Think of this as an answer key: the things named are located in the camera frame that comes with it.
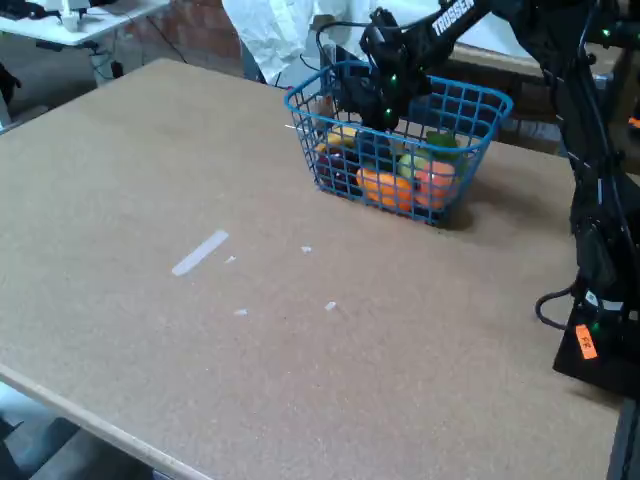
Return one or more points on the white desk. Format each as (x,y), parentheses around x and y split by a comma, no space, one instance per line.
(100,20)

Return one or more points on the long white tape strip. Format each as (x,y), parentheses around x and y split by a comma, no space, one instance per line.
(200,252)

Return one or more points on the small black camera box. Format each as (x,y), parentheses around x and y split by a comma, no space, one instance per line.
(382,32)

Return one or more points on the orange label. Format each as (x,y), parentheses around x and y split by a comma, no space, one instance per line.
(586,342)

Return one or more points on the yellow toy banana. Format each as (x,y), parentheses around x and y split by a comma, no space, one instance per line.
(342,137)

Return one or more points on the toy orange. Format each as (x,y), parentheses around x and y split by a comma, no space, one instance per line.
(382,190)

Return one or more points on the black hanging plug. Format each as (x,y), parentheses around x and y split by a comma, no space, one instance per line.
(117,69)

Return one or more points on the white crumpled sheet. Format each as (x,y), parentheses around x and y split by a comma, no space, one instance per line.
(240,12)

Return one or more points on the yellow-green toy fruit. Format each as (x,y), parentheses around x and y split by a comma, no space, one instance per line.
(412,165)

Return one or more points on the black toy grapes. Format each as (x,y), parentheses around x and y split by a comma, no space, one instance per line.
(335,172)

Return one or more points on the white object on desk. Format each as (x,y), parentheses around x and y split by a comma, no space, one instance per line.
(70,20)

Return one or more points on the red-orange toy pomegranate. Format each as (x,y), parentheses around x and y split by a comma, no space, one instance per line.
(435,182)

